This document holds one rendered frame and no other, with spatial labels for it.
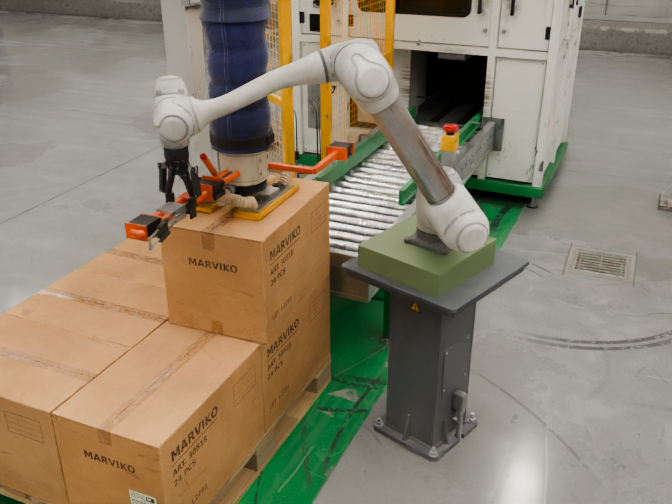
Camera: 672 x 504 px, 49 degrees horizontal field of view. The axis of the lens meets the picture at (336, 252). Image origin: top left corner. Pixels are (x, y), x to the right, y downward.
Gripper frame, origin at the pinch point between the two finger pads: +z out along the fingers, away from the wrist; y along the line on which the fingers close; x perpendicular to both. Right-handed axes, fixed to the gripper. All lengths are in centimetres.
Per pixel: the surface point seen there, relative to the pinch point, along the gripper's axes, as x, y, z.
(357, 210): -143, -3, 55
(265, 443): -10, -19, 97
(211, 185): -12.8, -3.3, -3.5
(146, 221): 19.5, -1.1, -3.1
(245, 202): -23.2, -9.6, 5.4
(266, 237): -14.8, -21.8, 12.9
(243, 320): -10.8, -13.1, 44.6
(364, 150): -213, 20, 47
